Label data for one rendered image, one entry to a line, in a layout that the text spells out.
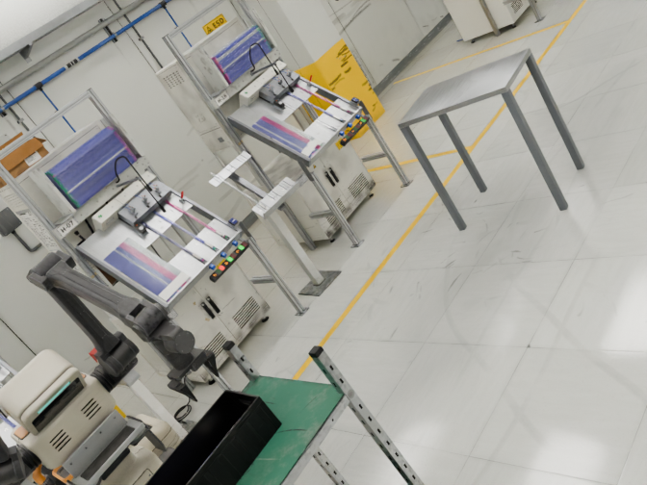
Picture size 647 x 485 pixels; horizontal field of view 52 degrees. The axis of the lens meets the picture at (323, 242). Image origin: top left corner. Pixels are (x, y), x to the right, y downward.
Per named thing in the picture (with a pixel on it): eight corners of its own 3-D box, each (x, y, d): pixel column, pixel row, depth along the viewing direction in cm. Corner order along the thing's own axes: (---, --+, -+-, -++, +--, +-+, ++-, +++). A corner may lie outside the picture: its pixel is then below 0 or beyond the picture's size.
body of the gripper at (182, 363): (208, 354, 176) (191, 334, 173) (182, 383, 170) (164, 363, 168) (195, 352, 181) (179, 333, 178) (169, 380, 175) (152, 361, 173)
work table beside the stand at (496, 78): (566, 210, 371) (504, 87, 341) (459, 231, 419) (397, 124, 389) (584, 165, 399) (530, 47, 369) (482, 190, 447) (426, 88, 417)
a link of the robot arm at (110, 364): (39, 247, 195) (12, 270, 190) (60, 248, 185) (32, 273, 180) (131, 350, 216) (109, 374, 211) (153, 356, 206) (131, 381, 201)
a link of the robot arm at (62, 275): (63, 259, 192) (33, 286, 186) (54, 245, 187) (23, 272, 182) (173, 316, 173) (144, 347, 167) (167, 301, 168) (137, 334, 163)
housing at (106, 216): (159, 191, 442) (156, 175, 431) (105, 238, 416) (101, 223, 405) (149, 185, 445) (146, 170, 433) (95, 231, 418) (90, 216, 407)
